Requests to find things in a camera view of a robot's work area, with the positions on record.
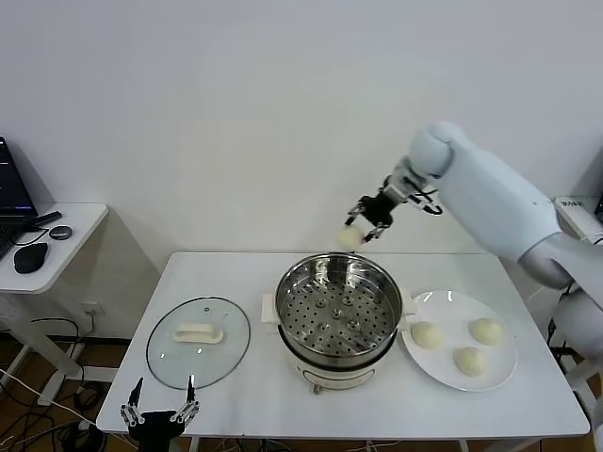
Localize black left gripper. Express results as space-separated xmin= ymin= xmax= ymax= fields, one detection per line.
xmin=120 ymin=374 xmax=203 ymax=452

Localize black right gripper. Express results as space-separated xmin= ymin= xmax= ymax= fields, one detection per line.
xmin=344 ymin=189 xmax=399 ymax=244

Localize white steamed baozi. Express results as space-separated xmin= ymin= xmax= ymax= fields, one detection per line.
xmin=410 ymin=321 xmax=444 ymax=351
xmin=469 ymin=317 xmax=505 ymax=346
xmin=336 ymin=225 xmax=367 ymax=250
xmin=452 ymin=347 xmax=489 ymax=378

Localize glass lid with white handle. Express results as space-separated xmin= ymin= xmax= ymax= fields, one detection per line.
xmin=145 ymin=296 xmax=252 ymax=392

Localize stainless steel steamer basket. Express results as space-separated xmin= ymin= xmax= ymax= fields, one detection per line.
xmin=260 ymin=252 xmax=416 ymax=371

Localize white round plate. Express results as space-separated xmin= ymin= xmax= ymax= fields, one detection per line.
xmin=399 ymin=290 xmax=518 ymax=392

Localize white side table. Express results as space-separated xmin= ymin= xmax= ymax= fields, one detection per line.
xmin=0 ymin=202 xmax=110 ymax=407
xmin=553 ymin=195 xmax=603 ymax=420

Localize black computer mouse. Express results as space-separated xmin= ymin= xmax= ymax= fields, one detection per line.
xmin=12 ymin=243 xmax=51 ymax=275

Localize black stick device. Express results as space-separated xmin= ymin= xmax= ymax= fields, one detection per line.
xmin=23 ymin=211 xmax=63 ymax=233

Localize black laptop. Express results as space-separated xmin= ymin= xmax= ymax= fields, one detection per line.
xmin=0 ymin=137 xmax=40 ymax=263

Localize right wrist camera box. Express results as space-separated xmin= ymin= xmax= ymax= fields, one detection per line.
xmin=407 ymin=186 xmax=444 ymax=216

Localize black floor cable bundle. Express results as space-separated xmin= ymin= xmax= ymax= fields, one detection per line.
xmin=0 ymin=371 xmax=114 ymax=452

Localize white floor cable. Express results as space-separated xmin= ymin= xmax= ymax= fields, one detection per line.
xmin=0 ymin=368 xmax=142 ymax=446

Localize black socket cable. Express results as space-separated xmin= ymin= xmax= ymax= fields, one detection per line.
xmin=30 ymin=318 xmax=89 ymax=359

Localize black cable with adapter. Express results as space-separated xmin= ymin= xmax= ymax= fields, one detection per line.
xmin=546 ymin=315 xmax=566 ymax=352

